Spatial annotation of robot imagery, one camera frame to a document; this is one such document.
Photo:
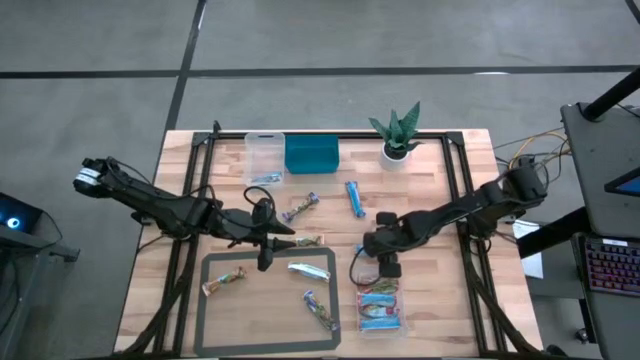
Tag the black pole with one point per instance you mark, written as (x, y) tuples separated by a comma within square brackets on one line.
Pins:
[(615, 92)]

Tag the clear tall plastic bin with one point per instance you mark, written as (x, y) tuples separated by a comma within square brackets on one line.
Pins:
[(265, 150)]

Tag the purple granola bar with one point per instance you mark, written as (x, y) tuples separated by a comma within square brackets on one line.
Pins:
[(300, 207), (320, 311)]

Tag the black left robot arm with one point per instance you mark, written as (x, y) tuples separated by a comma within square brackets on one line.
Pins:
[(150, 200)]

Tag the brown granola bar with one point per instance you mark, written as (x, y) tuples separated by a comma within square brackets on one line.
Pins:
[(267, 178), (310, 241), (222, 281)]

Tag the blue and silver granola bar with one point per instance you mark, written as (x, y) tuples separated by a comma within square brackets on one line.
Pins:
[(309, 272)]

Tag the black computer with blue light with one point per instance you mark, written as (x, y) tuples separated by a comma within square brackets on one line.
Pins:
[(20, 215)]

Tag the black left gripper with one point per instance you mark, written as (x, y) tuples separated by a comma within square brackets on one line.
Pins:
[(245, 227)]

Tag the person's foot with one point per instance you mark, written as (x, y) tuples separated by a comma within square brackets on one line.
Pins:
[(556, 351)]

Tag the tan mat with grey border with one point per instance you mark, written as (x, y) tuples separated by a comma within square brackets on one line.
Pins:
[(265, 310)]

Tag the white paper sheet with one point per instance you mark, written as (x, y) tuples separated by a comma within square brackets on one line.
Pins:
[(534, 265)]

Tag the grey caster wheel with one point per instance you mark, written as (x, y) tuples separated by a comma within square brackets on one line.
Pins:
[(582, 333)]

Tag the green plant in white pot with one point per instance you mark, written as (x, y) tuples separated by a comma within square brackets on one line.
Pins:
[(395, 132)]

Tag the teal plastic bin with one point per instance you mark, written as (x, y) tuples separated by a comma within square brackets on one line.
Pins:
[(310, 155)]

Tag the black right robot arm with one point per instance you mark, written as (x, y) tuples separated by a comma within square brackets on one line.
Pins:
[(465, 207)]

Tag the black screen with blue display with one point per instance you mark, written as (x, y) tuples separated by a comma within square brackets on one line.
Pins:
[(627, 186)]

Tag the black aluminium table frame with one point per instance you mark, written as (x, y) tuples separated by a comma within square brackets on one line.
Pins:
[(360, 135)]

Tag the dark grey workstation desk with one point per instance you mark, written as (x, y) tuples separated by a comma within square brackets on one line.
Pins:
[(600, 160)]

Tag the grey side stand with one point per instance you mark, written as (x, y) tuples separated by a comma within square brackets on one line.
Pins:
[(50, 250)]

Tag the backlit computer keyboard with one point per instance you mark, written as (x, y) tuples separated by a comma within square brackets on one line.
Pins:
[(615, 267)]

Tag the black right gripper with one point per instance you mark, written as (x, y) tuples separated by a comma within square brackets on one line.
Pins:
[(382, 242)]

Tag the clear shallow plastic container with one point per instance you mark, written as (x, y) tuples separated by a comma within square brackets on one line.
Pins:
[(406, 310)]

